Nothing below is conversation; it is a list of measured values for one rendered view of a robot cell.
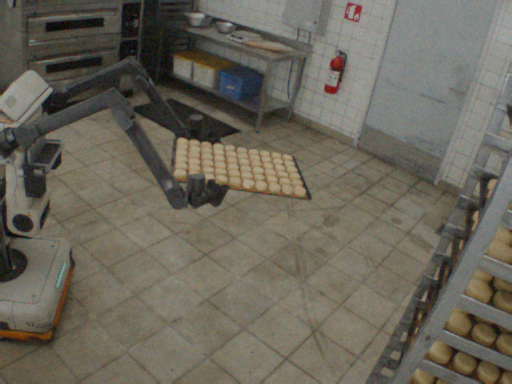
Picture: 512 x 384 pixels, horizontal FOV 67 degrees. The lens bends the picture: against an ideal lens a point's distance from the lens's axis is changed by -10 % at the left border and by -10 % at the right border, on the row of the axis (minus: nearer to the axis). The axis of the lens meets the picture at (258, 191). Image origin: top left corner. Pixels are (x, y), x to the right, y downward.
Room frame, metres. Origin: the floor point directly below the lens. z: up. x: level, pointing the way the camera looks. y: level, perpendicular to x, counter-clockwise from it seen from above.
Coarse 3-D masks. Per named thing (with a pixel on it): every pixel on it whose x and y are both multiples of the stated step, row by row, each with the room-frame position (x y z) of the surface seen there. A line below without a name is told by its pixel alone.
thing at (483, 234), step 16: (496, 192) 0.54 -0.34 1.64; (496, 208) 0.53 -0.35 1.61; (480, 224) 0.54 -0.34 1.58; (496, 224) 0.53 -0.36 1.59; (480, 240) 0.53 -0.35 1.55; (464, 256) 0.54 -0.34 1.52; (480, 256) 0.53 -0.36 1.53; (464, 272) 0.53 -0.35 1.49; (448, 288) 0.54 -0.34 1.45; (464, 288) 0.53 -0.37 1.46; (448, 304) 0.53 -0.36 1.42; (432, 320) 0.53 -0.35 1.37; (416, 336) 0.56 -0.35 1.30; (432, 336) 0.53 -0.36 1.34; (416, 352) 0.53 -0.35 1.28; (400, 368) 0.54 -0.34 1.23; (416, 368) 0.53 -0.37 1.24
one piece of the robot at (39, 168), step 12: (36, 144) 1.50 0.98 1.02; (48, 144) 1.61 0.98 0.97; (60, 144) 1.63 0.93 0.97; (36, 156) 1.48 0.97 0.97; (48, 156) 1.50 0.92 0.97; (60, 156) 1.66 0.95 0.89; (24, 168) 1.39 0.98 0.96; (36, 168) 1.40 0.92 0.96; (48, 168) 1.42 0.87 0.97; (24, 180) 1.39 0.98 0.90; (36, 180) 1.40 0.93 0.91; (36, 192) 1.40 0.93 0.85
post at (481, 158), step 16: (496, 112) 0.95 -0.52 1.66; (496, 128) 0.95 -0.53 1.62; (480, 144) 0.97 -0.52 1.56; (480, 160) 0.95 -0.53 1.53; (464, 192) 0.95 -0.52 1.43; (448, 240) 0.95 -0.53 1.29; (432, 272) 0.95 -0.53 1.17; (416, 288) 0.96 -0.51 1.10; (400, 336) 0.94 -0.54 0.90; (384, 352) 0.95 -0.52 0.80
